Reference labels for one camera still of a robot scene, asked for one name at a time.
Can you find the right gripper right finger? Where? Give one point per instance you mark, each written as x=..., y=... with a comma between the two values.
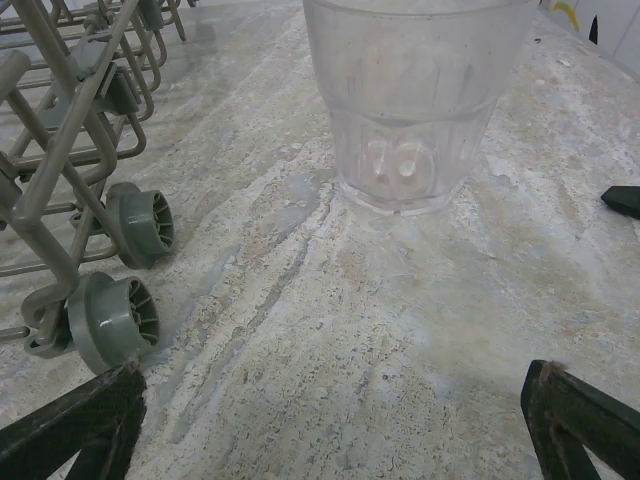
x=565, y=415

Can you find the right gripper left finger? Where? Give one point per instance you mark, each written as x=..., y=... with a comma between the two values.
x=75, y=415

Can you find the clear faceted plastic cup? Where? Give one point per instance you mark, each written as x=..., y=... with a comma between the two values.
x=410, y=75

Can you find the yellow black hammer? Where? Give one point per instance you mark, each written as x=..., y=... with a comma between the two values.
x=625, y=200

